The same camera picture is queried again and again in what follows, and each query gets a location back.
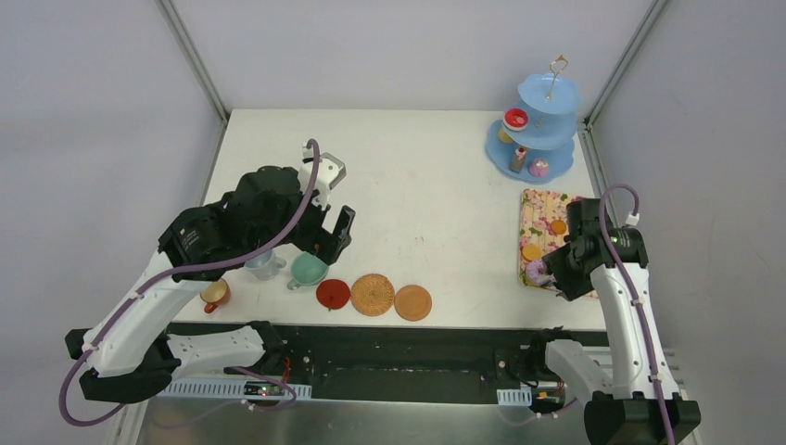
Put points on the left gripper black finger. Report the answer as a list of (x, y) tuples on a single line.
[(327, 247), (341, 234)]

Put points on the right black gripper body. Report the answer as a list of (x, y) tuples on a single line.
[(565, 277)]

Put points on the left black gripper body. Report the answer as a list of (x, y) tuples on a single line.
[(321, 223)]

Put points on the pink cupcake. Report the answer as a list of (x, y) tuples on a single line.
[(539, 168)]

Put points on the chocolate slice cake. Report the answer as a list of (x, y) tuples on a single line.
[(518, 159)]

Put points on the red jam tart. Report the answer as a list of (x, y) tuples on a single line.
[(515, 119)]

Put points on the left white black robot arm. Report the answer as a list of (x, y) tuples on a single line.
[(131, 357)]

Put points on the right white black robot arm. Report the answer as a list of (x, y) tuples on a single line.
[(639, 401)]

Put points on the green teacup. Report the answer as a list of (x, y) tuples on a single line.
[(306, 270)]

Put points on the purple sprinkled donut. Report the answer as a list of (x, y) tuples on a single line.
[(533, 270)]

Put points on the round orange biscuit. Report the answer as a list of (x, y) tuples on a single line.
[(531, 252)]

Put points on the small orange cookie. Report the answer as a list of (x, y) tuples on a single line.
[(558, 227)]

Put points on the red apple coaster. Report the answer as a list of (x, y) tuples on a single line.
[(333, 294)]

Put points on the light blue mug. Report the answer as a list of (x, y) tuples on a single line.
[(265, 266)]

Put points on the floral serving tray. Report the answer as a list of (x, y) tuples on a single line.
[(537, 209)]

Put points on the woven rattan coaster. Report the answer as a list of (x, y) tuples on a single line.
[(372, 294)]

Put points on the orange round coaster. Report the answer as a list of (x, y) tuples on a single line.
[(413, 303)]

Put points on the orange small mug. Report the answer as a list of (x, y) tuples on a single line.
[(215, 295)]

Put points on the blue three-tier cake stand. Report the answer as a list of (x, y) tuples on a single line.
[(551, 102)]

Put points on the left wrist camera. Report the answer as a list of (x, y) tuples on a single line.
[(330, 172)]

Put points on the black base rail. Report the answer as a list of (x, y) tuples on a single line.
[(408, 364)]

